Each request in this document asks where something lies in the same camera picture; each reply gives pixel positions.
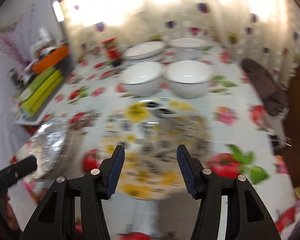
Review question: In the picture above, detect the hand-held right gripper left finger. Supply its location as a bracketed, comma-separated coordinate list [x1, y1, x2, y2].
[20, 144, 126, 240]

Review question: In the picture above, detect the orange tray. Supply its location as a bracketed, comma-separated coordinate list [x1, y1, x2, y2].
[32, 44, 68, 74]

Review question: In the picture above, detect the white plate with dark rim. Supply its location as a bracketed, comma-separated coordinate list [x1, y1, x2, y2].
[126, 54, 166, 64]
[124, 41, 167, 58]

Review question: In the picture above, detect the sauce jar with red label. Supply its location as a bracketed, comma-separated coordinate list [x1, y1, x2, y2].
[102, 37, 121, 67]

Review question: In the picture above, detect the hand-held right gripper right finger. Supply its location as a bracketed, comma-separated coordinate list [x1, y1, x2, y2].
[176, 144, 287, 240]

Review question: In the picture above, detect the green flat box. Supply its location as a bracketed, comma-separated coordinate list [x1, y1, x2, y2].
[21, 76, 65, 114]
[17, 66, 62, 100]

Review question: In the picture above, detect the brown striped chair back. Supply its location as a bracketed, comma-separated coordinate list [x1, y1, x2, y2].
[241, 58, 288, 117]

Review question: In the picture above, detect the aluminium foil plate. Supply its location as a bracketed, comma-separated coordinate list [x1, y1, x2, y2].
[31, 116, 70, 180]
[62, 127, 74, 170]

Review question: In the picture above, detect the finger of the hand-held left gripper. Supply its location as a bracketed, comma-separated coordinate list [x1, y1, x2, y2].
[0, 156, 38, 184]

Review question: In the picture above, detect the pink branch decoration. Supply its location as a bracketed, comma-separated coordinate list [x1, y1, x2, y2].
[0, 4, 40, 67]

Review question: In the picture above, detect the yellow floral ceramic bowl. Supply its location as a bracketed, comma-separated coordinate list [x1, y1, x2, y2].
[96, 97, 214, 201]

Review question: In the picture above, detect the vegetable print tablecloth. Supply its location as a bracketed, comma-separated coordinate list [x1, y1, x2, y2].
[10, 44, 300, 240]

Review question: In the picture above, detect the white side shelf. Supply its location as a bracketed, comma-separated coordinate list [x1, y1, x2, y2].
[13, 114, 44, 126]

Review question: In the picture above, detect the white ribbed bowl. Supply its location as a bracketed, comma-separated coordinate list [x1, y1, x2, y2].
[119, 61, 165, 98]
[166, 60, 213, 99]

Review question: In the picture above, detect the heart print curtain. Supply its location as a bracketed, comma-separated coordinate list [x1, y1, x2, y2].
[62, 0, 300, 64]

